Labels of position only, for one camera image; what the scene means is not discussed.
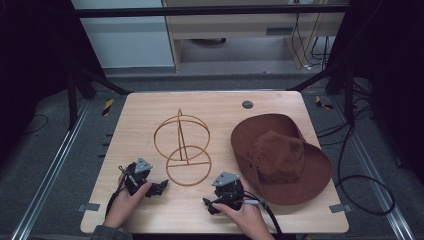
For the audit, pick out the person's right hand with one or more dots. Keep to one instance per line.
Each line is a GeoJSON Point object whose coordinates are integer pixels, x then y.
{"type": "Point", "coordinates": [245, 218]}

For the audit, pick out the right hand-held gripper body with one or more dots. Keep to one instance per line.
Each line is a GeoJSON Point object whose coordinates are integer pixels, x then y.
{"type": "Point", "coordinates": [228, 190]}

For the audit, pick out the person's left hand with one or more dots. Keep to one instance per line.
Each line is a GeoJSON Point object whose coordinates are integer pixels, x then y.
{"type": "Point", "coordinates": [125, 205]}

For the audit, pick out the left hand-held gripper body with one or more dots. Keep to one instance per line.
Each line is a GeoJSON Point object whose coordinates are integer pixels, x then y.
{"type": "Point", "coordinates": [137, 175]}

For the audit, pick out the light wooden desk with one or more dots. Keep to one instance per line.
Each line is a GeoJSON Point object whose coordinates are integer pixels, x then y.
{"type": "Point", "coordinates": [233, 26]}

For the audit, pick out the brown wide-brim hat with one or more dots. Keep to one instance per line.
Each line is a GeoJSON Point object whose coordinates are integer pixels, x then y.
{"type": "Point", "coordinates": [283, 160]}

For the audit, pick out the black horizontal frame bar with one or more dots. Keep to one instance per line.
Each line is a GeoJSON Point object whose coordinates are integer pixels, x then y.
{"type": "Point", "coordinates": [206, 11]}

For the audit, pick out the aluminium floor rail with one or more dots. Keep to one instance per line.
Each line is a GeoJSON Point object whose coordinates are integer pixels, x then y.
{"type": "Point", "coordinates": [373, 166]}
{"type": "Point", "coordinates": [50, 170]}

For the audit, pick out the grey round table grommet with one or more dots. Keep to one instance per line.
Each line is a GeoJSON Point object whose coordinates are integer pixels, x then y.
{"type": "Point", "coordinates": [247, 104]}

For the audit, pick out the black metal frame stand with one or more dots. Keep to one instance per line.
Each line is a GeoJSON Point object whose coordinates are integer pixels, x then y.
{"type": "Point", "coordinates": [71, 96]}
{"type": "Point", "coordinates": [348, 96]}

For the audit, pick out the grey table clip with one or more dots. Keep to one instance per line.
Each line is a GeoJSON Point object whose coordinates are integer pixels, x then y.
{"type": "Point", "coordinates": [89, 207]}
{"type": "Point", "coordinates": [340, 208]}

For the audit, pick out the white cabinet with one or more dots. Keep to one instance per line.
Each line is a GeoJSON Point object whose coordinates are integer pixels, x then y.
{"type": "Point", "coordinates": [126, 40]}

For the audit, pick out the yellow black floor tape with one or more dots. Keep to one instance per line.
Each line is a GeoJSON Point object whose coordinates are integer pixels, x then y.
{"type": "Point", "coordinates": [321, 103]}
{"type": "Point", "coordinates": [107, 107]}

